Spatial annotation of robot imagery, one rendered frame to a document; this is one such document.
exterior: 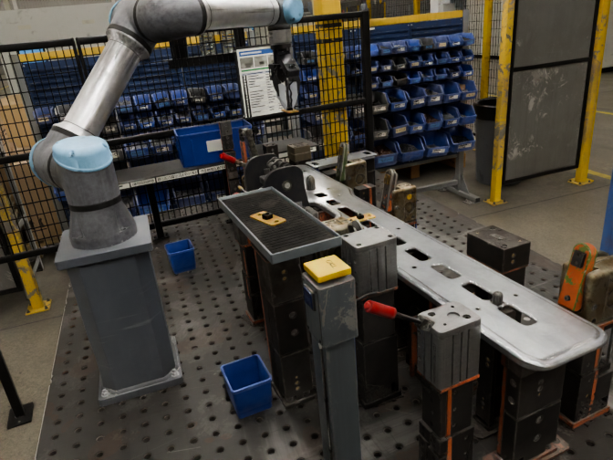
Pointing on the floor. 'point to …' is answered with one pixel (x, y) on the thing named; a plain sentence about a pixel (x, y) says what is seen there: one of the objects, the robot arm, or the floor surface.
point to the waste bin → (484, 109)
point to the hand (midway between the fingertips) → (289, 106)
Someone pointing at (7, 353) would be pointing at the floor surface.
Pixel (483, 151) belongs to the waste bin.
